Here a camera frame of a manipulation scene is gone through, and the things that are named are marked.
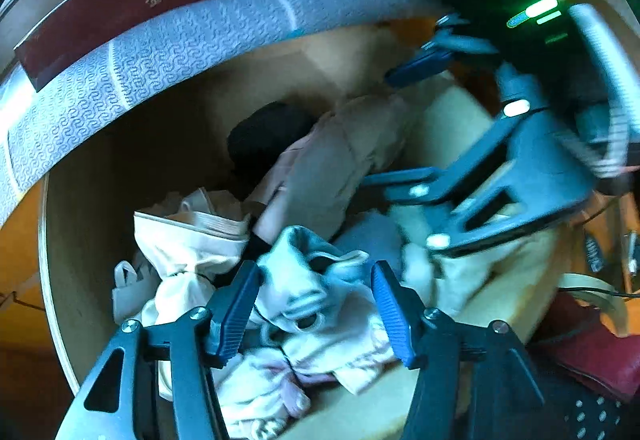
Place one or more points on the dark dotted cloth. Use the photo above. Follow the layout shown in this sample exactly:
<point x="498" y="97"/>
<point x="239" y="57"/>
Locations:
<point x="595" y="420"/>

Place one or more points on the orange wooden bed frame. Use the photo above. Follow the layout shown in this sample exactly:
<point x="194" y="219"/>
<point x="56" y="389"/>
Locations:
<point x="25" y="320"/>

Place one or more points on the blue patterned cloth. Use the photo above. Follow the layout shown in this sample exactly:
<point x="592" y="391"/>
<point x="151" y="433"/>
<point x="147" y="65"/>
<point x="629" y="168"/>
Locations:
<point x="150" y="65"/>

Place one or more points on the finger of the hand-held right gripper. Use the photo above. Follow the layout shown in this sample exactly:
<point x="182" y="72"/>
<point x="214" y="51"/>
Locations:
<point x="400" y="182"/>
<point x="415" y="67"/>

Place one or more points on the wooden drawer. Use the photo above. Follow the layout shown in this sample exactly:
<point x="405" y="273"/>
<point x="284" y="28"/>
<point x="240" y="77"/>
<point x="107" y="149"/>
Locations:
<point x="125" y="180"/>

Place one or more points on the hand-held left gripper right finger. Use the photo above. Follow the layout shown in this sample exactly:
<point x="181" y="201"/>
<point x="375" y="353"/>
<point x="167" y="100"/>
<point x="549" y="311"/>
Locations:
<point x="392" y="315"/>

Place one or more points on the maroon leather object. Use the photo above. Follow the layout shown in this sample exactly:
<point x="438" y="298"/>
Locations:
<point x="585" y="355"/>

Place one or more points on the pale blue white garment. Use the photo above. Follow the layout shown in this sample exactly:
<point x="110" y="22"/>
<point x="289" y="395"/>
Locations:
<point x="300" y="290"/>

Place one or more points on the pale pink white garment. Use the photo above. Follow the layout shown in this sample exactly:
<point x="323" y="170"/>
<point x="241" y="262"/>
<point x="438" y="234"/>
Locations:
<point x="260" y="395"/>

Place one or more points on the black garment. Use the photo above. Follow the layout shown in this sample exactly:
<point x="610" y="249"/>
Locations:
<point x="270" y="130"/>

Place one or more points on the pink beige garment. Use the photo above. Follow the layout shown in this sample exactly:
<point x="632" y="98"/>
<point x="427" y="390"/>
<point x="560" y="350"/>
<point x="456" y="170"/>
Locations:
<point x="325" y="160"/>

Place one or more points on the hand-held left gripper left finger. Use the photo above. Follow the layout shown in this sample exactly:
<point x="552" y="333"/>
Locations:
<point x="235" y="315"/>

